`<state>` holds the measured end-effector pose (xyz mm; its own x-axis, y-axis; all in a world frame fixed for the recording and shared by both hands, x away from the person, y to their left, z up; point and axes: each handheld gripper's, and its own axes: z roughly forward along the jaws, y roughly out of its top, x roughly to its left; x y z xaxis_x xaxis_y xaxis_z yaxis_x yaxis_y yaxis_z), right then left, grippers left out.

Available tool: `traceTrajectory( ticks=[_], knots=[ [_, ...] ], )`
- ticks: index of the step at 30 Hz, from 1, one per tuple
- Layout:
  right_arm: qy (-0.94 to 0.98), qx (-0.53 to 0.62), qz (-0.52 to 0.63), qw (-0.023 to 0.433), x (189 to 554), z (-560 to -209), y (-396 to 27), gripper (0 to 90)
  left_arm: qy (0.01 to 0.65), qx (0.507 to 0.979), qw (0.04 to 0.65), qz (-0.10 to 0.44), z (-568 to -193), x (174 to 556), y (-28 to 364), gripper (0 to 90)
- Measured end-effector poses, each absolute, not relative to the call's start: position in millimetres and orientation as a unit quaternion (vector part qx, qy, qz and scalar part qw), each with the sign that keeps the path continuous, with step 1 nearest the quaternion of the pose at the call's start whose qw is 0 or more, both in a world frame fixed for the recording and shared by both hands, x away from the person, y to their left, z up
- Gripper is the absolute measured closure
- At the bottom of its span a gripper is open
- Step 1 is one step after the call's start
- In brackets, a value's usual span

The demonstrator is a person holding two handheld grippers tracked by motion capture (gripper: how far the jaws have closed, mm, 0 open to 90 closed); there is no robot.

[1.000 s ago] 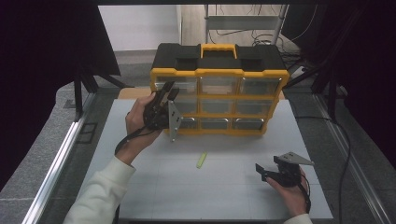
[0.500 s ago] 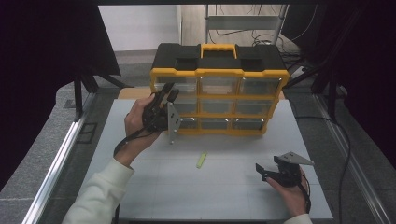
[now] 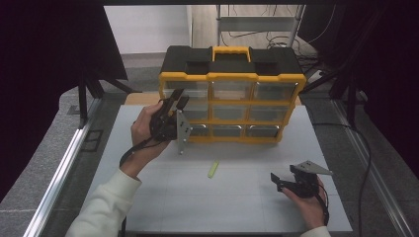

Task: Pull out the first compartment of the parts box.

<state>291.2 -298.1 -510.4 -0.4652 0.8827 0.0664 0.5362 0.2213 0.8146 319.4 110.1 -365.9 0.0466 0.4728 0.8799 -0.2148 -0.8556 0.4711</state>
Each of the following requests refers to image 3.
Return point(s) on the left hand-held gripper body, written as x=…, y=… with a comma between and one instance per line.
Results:
x=164, y=126

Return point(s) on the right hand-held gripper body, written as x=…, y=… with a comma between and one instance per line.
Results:
x=306, y=187

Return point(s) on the yellow black storage cabinet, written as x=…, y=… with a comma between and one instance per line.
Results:
x=197, y=59

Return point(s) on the person's left hand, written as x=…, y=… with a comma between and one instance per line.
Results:
x=141, y=131

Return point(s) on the person's right hand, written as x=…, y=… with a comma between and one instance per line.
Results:
x=313, y=210

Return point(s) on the grid of clear drawers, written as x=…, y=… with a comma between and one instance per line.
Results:
x=230, y=112

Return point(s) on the yellow-green stick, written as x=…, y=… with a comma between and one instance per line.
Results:
x=213, y=169

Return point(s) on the dark floor socket cover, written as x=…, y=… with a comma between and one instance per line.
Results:
x=91, y=141

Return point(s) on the black metal stand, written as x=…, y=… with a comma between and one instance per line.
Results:
x=82, y=98
x=351, y=98

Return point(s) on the white power strip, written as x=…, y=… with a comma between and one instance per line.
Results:
x=316, y=76

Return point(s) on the grey metal shelf rack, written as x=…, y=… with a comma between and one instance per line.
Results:
x=253, y=23

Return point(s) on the black curtain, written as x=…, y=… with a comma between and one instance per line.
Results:
x=39, y=65
x=392, y=65

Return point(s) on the aluminium frame rail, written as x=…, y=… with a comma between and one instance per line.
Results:
x=62, y=171
x=365, y=154

